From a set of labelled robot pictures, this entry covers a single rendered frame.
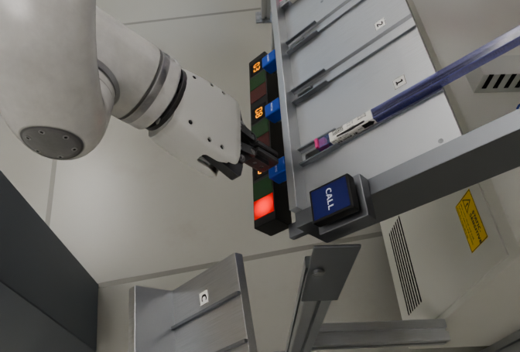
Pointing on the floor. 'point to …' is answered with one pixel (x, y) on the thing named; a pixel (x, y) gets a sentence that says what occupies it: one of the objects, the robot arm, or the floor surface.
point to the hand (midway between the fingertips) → (259, 156)
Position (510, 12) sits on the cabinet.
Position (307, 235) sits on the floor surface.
